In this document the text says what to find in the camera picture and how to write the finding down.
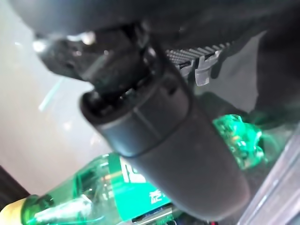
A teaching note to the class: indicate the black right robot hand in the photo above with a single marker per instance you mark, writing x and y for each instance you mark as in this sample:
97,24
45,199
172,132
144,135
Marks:
164,152

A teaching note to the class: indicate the green Sprite bottle yellow cap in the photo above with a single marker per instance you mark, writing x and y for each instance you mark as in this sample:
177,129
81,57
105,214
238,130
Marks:
93,187

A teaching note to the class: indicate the dark metal shelf board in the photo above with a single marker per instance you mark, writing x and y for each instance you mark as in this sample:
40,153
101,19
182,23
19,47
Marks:
218,100

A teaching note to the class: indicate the clear plastic price rail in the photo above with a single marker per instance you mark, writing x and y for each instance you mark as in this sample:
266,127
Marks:
276,182

